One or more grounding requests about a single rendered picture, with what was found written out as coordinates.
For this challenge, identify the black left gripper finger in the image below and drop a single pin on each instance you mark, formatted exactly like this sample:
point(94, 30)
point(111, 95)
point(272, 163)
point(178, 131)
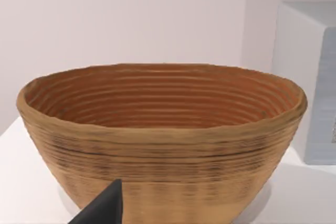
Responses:
point(108, 205)

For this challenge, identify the brown woven basket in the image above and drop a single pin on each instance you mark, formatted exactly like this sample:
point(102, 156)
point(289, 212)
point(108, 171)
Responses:
point(162, 140)

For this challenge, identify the light blue rack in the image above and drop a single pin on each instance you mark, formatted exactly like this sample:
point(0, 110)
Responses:
point(319, 95)

